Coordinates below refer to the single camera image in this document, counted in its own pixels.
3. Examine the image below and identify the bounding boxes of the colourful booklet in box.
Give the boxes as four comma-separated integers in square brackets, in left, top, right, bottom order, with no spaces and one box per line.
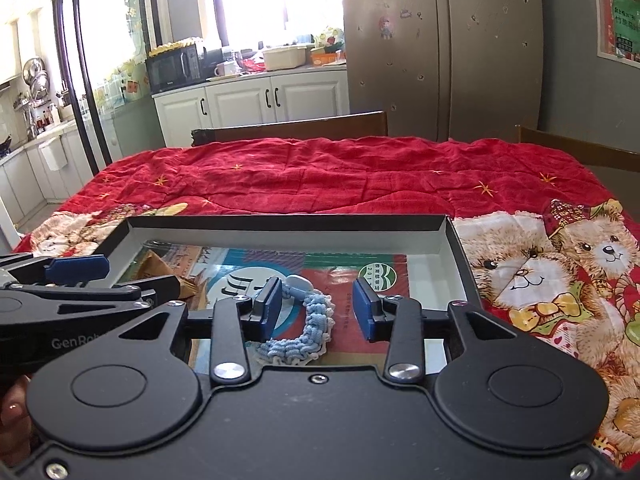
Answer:
[120,240,409,367]

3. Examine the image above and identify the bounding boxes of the white kitchen cabinet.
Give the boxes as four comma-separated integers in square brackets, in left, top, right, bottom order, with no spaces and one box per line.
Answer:
[154,64,349,148]

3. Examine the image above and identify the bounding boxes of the red quilted bedspread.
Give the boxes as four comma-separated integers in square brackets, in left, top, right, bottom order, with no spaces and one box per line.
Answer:
[12,135,640,470]

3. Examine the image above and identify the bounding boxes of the dark wooden chair back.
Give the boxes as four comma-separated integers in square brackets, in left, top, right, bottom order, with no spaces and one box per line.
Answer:
[191,110,388,148]

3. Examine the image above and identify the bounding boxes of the cream plastic basin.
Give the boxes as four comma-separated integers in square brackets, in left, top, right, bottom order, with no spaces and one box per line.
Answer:
[262,44,308,72]

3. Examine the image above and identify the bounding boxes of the stainless steel refrigerator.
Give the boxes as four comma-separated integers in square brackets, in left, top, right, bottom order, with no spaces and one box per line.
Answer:
[343,0,544,142]

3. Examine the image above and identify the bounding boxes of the person's left hand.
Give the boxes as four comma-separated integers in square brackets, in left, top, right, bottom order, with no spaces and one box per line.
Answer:
[0,376,32,466]

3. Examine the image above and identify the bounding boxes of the light blue knitted scrunchie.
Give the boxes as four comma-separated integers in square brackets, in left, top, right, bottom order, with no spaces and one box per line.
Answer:
[255,274,335,366]

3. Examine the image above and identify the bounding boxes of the black microwave oven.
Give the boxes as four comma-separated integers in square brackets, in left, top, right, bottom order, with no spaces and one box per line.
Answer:
[145,44,204,94]

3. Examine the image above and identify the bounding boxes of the black shallow cardboard box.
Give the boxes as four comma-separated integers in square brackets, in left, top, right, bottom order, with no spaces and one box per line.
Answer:
[96,214,480,367]

